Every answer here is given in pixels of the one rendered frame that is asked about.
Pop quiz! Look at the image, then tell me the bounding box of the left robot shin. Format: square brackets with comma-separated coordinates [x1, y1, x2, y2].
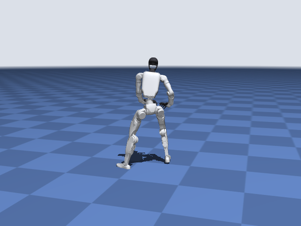
[123, 136, 136, 165]

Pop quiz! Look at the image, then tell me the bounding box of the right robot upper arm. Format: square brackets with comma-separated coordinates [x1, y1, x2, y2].
[160, 75, 174, 97]

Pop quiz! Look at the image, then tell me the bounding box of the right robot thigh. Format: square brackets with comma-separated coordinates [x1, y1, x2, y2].
[156, 106, 166, 136]

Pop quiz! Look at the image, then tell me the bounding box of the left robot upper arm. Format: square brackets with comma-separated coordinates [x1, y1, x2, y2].
[135, 73, 143, 94]

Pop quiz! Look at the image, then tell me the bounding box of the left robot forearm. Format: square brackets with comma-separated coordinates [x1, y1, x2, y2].
[136, 93, 145, 104]

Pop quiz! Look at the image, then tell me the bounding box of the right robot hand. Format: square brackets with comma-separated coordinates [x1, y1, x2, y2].
[159, 102, 168, 109]

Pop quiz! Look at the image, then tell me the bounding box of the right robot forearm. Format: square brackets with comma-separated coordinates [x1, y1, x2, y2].
[166, 95, 174, 108]

